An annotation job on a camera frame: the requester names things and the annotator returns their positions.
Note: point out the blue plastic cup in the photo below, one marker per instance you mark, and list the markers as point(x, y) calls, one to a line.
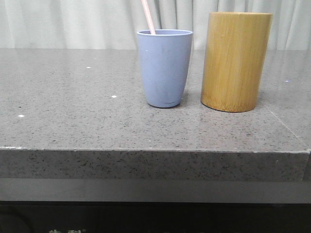
point(164, 59)

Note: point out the pink chopstick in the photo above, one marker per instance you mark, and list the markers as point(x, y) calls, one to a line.
point(148, 17)

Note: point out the bamboo cylinder holder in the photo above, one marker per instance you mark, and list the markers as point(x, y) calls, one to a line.
point(235, 53)

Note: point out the white curtain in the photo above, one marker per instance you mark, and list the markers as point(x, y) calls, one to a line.
point(113, 24)

